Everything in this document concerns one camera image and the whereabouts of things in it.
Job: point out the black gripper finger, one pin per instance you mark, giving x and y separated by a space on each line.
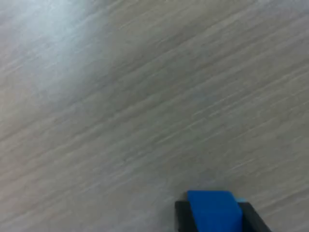
253 220
184 217

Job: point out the blue cube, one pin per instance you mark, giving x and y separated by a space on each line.
212 212

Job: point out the blue tape mark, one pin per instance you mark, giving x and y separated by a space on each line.
242 199

